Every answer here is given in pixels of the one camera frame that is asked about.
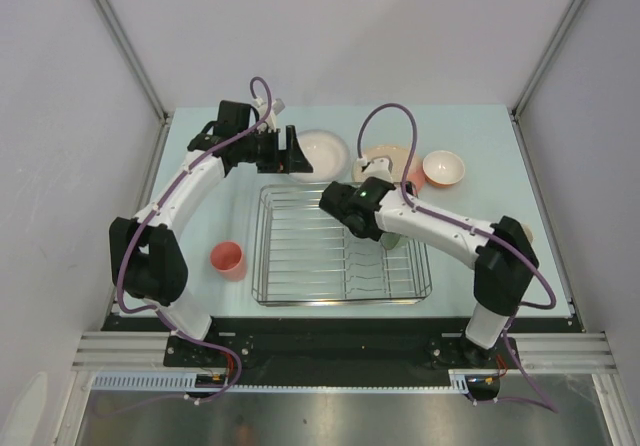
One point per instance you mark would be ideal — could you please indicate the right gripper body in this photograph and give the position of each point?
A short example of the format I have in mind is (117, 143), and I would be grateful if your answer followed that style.
(362, 234)

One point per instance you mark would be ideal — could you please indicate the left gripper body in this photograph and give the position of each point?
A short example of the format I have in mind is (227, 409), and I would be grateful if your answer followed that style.
(262, 149)

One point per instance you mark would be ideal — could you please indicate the green ceramic bowl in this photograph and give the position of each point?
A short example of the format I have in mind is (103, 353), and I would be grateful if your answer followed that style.
(390, 241)

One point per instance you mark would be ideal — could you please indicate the white deep plate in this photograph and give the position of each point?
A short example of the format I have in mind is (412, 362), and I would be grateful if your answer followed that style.
(328, 154)

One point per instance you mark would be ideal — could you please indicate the orange and white bowl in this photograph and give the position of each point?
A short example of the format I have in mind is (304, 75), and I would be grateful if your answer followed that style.
(443, 169)

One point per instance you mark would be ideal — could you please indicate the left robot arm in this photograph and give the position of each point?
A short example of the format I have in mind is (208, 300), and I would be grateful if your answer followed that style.
(146, 259)

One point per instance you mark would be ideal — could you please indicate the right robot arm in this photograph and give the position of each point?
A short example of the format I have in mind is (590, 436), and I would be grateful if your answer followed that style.
(499, 254)

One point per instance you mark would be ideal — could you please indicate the cream and pink plate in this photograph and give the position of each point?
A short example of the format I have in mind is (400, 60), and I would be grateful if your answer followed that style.
(399, 156)

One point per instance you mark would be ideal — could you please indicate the pink plastic cup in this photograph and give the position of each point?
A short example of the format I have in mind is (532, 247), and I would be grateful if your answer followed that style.
(229, 260)

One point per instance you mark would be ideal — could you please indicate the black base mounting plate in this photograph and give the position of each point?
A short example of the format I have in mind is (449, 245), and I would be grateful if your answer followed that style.
(345, 348)

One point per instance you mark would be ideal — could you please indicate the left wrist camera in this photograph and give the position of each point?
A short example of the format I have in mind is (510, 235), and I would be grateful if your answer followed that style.
(268, 113)

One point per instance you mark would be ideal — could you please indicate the metal wire dish rack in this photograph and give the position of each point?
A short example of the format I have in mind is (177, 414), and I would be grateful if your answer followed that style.
(304, 257)

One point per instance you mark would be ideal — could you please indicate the orange mug with handle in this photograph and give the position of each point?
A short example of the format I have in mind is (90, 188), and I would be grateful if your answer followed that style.
(528, 232)

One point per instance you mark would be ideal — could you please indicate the aluminium frame rail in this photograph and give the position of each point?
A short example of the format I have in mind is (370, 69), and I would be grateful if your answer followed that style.
(554, 353)

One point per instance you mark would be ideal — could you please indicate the white cable duct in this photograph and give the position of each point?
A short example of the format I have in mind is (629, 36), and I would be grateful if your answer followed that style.
(436, 382)

